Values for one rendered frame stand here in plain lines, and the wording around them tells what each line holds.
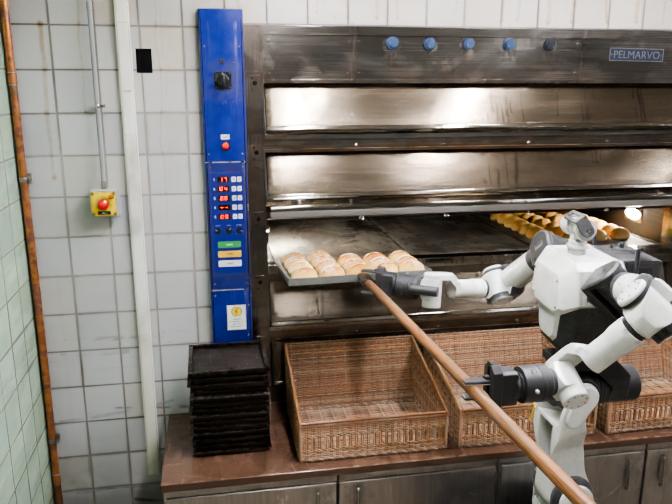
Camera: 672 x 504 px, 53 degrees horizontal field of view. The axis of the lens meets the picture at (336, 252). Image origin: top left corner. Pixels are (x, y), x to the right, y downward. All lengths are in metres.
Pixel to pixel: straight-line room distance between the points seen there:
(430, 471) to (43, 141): 1.85
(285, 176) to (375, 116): 0.42
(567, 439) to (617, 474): 0.73
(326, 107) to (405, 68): 0.35
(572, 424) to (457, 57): 1.46
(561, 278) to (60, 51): 1.86
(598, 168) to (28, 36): 2.29
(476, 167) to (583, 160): 0.48
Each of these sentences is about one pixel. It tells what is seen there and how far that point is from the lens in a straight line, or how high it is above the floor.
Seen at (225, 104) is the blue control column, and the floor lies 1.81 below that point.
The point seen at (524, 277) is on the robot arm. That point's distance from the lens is 2.41.
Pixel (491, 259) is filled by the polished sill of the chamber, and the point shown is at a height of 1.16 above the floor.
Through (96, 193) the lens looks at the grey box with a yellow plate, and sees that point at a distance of 2.64.
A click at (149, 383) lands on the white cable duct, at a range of 2.89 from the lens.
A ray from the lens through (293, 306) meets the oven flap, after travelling 2.81.
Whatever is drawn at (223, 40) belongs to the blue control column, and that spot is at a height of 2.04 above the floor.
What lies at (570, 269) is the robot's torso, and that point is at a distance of 2.02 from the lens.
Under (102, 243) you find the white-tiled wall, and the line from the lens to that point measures 2.75.
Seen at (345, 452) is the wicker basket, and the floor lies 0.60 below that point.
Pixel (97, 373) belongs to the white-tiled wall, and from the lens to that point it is 2.92.
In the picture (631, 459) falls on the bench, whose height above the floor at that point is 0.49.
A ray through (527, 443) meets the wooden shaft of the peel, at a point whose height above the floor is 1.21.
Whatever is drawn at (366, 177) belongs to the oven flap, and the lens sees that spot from 2.74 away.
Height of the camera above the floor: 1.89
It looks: 14 degrees down
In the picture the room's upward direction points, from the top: straight up
